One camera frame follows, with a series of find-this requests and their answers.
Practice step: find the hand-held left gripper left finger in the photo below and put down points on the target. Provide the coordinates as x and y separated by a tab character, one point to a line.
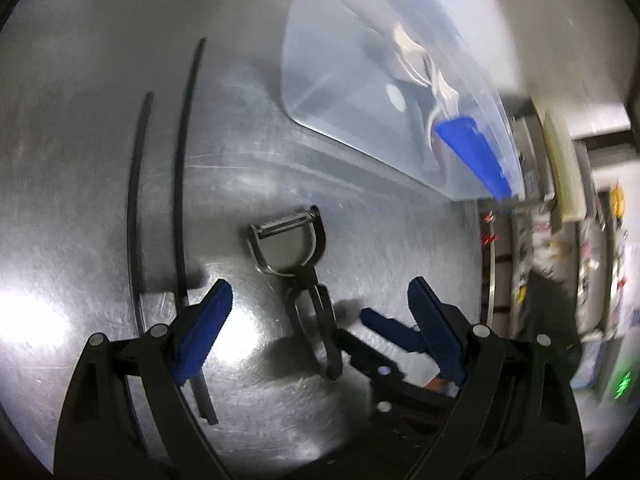
205	330

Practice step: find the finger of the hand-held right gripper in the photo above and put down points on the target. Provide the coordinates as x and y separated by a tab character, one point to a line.
370	362
390	329

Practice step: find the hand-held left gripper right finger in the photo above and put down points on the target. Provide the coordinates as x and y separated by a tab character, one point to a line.
435	330

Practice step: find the metal peeler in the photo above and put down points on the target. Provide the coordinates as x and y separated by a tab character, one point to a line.
302	276

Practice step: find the clear plastic storage box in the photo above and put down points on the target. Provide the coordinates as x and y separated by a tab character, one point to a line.
350	85

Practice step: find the stainless steel machine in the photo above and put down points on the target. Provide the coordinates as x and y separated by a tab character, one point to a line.
500	285

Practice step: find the green lit sign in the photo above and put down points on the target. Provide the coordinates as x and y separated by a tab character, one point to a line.
620	387

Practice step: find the stack of pale cutting boards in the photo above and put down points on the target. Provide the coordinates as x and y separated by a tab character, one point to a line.
562	170

